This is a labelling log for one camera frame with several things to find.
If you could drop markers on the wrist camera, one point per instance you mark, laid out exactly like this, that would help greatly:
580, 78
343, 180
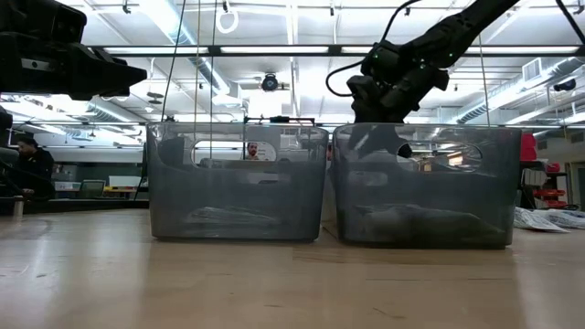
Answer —
381, 57
41, 20

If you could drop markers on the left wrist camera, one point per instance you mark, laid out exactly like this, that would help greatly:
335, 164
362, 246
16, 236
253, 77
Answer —
41, 20

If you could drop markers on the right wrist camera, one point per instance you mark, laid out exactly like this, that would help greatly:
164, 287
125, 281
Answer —
381, 57

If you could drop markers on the black ceiling camera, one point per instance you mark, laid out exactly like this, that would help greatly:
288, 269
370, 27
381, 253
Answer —
565, 85

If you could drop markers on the silver ventilation duct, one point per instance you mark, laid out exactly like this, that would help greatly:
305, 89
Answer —
109, 112
516, 89

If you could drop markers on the red storage bin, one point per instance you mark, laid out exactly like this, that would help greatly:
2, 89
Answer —
549, 194
528, 148
553, 167

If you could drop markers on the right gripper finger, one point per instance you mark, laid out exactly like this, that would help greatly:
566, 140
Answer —
363, 137
395, 139

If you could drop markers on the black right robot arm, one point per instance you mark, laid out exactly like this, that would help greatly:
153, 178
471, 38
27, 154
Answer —
457, 32

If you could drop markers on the white ceiling duct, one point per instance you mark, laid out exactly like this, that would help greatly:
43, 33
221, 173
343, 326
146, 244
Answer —
183, 36

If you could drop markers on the white blue toothpaste tube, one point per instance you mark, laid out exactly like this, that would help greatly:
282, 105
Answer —
457, 228
535, 221

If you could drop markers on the white box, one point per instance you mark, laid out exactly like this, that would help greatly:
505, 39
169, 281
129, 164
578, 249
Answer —
67, 186

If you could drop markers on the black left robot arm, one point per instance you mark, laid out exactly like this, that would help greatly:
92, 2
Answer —
4, 121

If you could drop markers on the white LED light bar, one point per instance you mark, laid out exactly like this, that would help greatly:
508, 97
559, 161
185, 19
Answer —
274, 49
155, 50
354, 49
521, 49

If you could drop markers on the grey monitor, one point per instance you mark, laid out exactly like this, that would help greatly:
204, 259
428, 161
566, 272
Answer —
91, 189

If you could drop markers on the small silver cylinder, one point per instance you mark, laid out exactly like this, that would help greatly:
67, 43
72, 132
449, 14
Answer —
18, 208

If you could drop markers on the black bar fixture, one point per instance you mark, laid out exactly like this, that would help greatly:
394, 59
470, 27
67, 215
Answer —
279, 120

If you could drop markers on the grey translucent bin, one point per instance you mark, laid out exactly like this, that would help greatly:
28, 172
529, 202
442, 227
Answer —
237, 192
425, 192

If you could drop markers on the black aluminium rig frame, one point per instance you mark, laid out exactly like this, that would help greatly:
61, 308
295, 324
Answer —
274, 45

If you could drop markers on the black overhead camera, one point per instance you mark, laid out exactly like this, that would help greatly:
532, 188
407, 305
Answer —
269, 83

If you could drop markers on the person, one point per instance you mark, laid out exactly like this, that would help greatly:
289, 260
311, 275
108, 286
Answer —
252, 151
34, 166

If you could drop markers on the metal shelf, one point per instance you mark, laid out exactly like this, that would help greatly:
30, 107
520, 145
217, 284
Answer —
535, 177

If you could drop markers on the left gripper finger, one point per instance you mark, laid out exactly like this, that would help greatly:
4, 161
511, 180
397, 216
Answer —
114, 75
100, 95

